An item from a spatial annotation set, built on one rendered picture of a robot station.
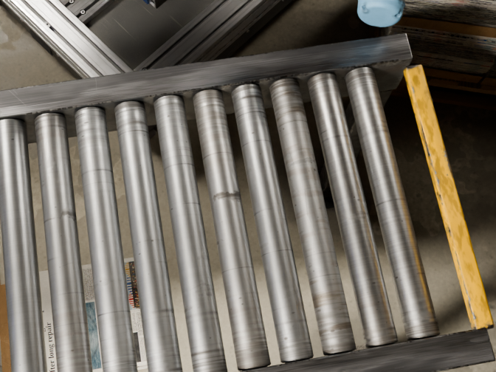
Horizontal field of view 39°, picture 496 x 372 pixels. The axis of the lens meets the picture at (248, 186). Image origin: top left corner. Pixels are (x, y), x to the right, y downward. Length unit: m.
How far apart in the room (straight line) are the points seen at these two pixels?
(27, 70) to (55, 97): 0.97
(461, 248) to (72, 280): 0.59
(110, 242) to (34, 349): 0.19
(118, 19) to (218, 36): 0.27
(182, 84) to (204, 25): 0.73
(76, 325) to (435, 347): 0.53
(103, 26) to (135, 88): 0.77
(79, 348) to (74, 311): 0.05
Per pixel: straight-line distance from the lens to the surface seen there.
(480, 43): 1.83
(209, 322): 1.05
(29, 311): 1.09
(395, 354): 1.07
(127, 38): 1.89
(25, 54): 2.16
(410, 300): 1.09
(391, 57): 1.21
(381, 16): 1.18
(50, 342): 1.88
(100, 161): 1.12
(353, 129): 1.46
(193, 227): 1.07
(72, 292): 1.08
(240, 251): 1.06
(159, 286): 1.06
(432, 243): 1.97
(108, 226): 1.09
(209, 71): 1.16
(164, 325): 1.05
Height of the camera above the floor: 1.84
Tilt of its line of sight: 72 degrees down
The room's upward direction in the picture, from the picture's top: 6 degrees clockwise
